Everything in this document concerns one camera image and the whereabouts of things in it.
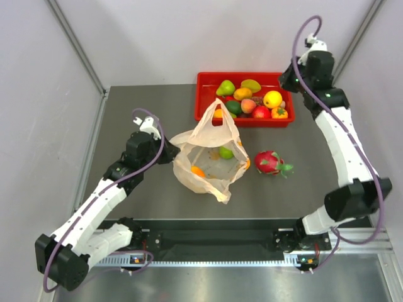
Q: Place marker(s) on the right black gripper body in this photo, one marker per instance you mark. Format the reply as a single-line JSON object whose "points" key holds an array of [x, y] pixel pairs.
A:
{"points": [[291, 83]]}

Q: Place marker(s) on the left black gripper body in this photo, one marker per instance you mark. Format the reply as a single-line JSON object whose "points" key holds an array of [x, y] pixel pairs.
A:
{"points": [[166, 156]]}

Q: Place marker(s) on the translucent banana print plastic bag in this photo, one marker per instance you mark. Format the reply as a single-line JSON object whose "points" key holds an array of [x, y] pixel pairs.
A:
{"points": [[200, 147]]}

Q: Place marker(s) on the orange fruit taken from bag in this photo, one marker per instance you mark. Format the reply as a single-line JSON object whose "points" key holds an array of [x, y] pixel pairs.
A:
{"points": [[242, 93]]}

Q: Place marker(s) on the red strawberry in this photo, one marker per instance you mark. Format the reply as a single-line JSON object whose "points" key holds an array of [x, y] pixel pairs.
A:
{"points": [[270, 163]]}

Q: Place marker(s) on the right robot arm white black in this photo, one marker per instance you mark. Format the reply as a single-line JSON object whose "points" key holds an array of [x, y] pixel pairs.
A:
{"points": [[361, 191]]}

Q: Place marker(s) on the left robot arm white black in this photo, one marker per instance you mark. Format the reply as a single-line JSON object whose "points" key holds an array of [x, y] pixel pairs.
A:
{"points": [[70, 252]]}

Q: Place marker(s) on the orange fruit in bag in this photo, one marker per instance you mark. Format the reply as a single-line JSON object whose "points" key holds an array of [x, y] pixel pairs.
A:
{"points": [[198, 171]]}

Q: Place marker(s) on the yellow orange fruit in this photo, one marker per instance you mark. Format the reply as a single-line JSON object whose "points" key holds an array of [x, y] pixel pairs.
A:
{"points": [[272, 99]]}

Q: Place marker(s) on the orange persimmon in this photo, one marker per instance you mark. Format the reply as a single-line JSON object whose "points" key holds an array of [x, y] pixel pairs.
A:
{"points": [[279, 113]]}

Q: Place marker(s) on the yellow green mango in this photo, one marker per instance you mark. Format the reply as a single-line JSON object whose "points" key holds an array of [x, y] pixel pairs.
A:
{"points": [[220, 113]]}

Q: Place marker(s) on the yellow starfruit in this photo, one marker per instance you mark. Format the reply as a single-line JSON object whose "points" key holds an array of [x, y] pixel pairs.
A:
{"points": [[252, 85]]}

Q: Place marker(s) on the red apple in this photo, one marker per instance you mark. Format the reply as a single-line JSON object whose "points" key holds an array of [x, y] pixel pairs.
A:
{"points": [[261, 112]]}

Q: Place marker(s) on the pink peach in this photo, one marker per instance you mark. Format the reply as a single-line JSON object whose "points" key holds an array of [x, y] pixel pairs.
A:
{"points": [[248, 106]]}

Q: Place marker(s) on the red plastic tray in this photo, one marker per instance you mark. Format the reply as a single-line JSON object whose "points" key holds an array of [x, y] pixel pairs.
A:
{"points": [[208, 82]]}

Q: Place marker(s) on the green avocado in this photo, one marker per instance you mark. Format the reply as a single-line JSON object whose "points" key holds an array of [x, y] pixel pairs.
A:
{"points": [[233, 107]]}

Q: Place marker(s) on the green pear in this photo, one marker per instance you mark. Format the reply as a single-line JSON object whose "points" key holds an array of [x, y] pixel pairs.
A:
{"points": [[226, 88]]}

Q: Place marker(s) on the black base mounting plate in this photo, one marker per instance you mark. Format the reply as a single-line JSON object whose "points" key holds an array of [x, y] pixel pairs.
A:
{"points": [[230, 238]]}

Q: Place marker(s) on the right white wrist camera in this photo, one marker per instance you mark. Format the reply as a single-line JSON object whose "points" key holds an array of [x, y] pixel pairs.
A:
{"points": [[312, 44]]}

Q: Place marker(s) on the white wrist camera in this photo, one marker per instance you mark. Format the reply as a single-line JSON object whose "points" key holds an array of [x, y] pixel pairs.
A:
{"points": [[149, 125], [312, 44]]}

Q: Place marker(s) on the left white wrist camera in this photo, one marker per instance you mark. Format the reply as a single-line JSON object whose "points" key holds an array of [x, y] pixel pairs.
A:
{"points": [[149, 125]]}

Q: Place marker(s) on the aluminium frame rail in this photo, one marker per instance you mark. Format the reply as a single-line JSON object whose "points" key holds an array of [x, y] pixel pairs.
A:
{"points": [[379, 245]]}

